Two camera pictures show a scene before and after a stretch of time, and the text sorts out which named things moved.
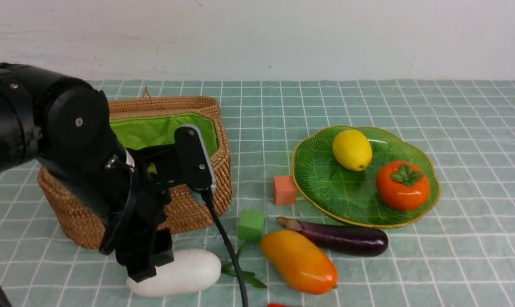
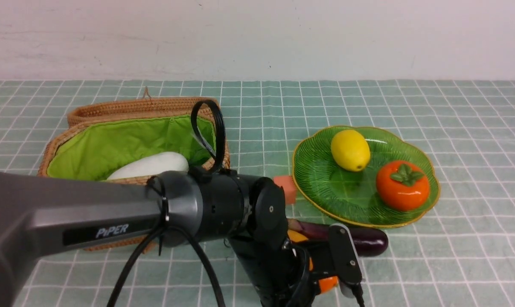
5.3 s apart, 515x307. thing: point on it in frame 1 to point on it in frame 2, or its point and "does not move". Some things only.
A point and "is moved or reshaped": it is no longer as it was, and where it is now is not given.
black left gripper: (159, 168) to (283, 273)
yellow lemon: (353, 149) does not move
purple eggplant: (347, 241) does not move
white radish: (192, 268) is moved or reshaped
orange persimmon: (403, 186) does not move
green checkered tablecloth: (471, 249) does not move
